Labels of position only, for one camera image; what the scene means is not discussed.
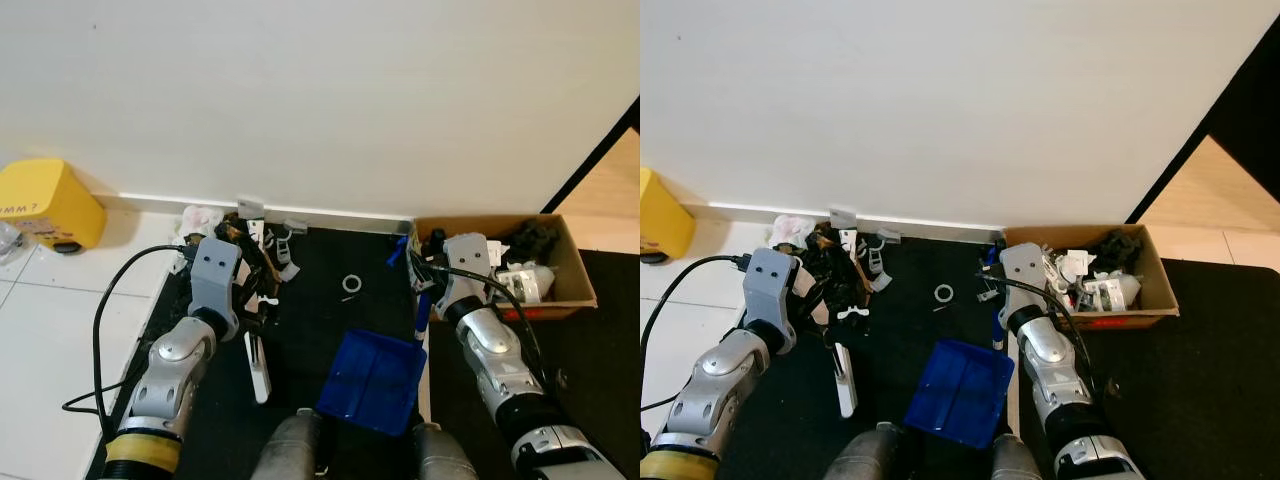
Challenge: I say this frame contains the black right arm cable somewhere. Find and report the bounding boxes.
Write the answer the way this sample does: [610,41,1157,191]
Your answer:
[980,275,1096,396]
[425,262,549,391]

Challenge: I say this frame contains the brown cardboard box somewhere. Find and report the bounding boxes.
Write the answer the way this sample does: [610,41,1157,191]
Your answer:
[1003,223,1181,331]
[412,213,599,323]

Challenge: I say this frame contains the white pink crumpled cloth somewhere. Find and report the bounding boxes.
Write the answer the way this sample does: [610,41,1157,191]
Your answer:
[178,204,225,246]
[768,214,816,251]

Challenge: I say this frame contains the white crumpled paper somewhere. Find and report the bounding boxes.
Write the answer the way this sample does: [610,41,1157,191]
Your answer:
[1045,250,1096,291]

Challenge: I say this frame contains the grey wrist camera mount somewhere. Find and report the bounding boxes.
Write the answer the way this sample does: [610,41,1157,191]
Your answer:
[743,247,798,329]
[188,237,244,314]
[999,242,1048,309]
[440,233,493,293]

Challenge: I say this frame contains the grey right robot leg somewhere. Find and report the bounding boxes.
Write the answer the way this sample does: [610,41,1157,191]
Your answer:
[413,423,479,480]
[990,433,1046,480]

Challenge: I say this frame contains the yellow plastic box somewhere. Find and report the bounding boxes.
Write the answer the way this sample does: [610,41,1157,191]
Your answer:
[640,166,697,265]
[0,158,108,254]

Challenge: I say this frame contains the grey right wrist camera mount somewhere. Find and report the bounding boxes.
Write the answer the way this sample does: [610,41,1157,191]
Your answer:
[999,242,1048,309]
[440,233,493,293]

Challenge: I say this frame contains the blue plastic dustpan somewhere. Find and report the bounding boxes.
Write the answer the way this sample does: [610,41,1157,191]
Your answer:
[903,245,1016,449]
[316,238,431,438]

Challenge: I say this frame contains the grey left robot leg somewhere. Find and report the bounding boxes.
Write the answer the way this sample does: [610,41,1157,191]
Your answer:
[825,422,916,480]
[248,408,323,480]

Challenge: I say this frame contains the grey robot leg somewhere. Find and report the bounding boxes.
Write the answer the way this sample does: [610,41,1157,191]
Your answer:
[990,433,1046,480]
[248,408,323,480]
[413,423,479,480]
[825,422,916,480]

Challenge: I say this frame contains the black tangled clump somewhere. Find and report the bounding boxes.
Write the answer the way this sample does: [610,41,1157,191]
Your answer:
[1090,229,1143,276]
[503,219,561,269]

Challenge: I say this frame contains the white silver packaged gadget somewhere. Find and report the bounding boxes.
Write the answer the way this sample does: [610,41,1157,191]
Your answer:
[497,263,557,304]
[1080,275,1143,313]

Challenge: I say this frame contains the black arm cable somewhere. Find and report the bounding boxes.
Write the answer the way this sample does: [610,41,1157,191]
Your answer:
[640,255,756,411]
[425,262,549,391]
[62,244,201,441]
[980,275,1096,396]

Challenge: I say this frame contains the clear plastic bag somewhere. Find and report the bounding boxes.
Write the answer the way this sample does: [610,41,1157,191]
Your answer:
[0,220,29,269]

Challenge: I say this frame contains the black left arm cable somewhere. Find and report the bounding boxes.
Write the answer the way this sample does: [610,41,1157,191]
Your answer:
[62,244,201,441]
[640,255,756,411]

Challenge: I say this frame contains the black door frame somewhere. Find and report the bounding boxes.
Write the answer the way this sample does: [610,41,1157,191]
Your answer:
[540,95,641,216]
[1125,15,1280,226]

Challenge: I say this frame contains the grey blue plastic clip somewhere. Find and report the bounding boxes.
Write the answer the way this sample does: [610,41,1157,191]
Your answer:
[272,230,301,283]
[862,240,893,293]

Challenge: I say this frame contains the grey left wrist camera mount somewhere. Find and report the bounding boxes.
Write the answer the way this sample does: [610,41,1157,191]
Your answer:
[188,237,244,314]
[743,247,798,329]

